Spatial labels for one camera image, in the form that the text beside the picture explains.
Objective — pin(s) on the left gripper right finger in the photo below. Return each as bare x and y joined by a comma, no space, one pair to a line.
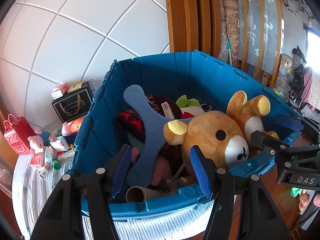
219,185

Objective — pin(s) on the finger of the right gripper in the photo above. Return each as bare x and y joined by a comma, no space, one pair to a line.
274,146
306,126

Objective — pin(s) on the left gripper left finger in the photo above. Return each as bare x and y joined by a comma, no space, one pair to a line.
103,185

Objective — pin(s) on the white cardboard tube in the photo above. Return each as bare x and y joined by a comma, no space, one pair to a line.
137,194

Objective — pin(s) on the large brown bear plush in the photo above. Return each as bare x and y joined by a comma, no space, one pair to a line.
223,137

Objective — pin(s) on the teal pink tissue pack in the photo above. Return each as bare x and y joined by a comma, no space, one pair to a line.
48,156

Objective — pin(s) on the person right hand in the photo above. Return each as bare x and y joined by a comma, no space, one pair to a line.
304,200

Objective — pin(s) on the red white medicine box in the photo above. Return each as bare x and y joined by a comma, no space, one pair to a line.
65,155

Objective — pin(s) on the green jar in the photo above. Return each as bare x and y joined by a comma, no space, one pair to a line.
56,164

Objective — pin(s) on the small barcode white box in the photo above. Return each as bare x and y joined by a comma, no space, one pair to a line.
43,172

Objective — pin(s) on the pink pig plush orange shirt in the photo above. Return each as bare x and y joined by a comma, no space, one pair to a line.
71,127

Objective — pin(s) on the pink flower tissue pack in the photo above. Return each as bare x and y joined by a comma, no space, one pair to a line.
37,161

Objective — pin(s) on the pink pig plush blue shirt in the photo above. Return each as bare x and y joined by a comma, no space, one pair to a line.
38,141

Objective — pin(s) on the black gift bag box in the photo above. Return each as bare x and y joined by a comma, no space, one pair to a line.
74,104

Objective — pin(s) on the red piggy suitcase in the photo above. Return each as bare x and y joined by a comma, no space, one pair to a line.
17,130

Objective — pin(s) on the small yellow box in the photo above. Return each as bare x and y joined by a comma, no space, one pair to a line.
75,86

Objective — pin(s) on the pink white tissue box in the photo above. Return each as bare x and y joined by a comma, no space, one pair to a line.
59,90

